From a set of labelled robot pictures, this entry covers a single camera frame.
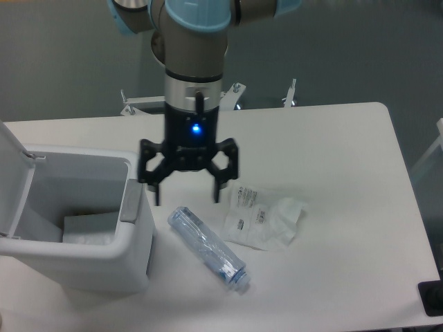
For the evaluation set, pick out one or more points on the black device at table edge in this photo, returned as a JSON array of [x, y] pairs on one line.
[[431, 296]]

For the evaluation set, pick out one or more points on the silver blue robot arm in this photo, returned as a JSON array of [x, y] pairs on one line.
[[190, 40]]

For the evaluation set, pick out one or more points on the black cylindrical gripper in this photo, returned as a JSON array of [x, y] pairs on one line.
[[189, 145]]

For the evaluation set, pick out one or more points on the white push-button trash can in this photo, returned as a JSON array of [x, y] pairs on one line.
[[77, 215]]

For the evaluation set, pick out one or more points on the white frame at right edge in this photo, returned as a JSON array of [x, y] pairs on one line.
[[429, 158]]

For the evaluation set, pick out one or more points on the crumpled clear plastic bag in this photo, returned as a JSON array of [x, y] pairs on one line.
[[260, 218]]

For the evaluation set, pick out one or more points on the clear crushed plastic bottle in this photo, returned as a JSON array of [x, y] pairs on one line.
[[210, 249]]

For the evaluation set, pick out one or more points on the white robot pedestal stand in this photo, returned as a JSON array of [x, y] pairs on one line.
[[229, 100]]

